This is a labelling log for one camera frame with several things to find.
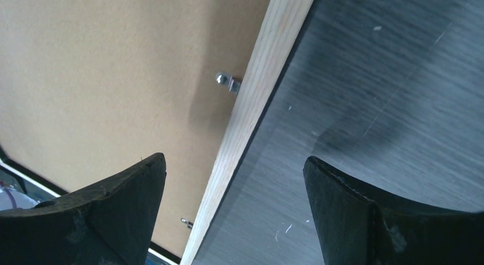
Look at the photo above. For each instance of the black wooden picture frame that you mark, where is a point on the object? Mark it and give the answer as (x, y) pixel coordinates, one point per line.
(249, 119)

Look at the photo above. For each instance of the brown frame backing board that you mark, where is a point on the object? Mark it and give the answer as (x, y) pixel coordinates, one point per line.
(113, 85)

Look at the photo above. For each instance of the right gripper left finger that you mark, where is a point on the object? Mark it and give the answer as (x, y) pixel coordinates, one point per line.
(108, 222)

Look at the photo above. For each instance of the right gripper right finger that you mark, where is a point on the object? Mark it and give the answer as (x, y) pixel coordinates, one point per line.
(359, 223)

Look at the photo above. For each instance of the metal retaining clip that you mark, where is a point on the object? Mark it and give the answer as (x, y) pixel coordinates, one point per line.
(228, 81)
(187, 222)

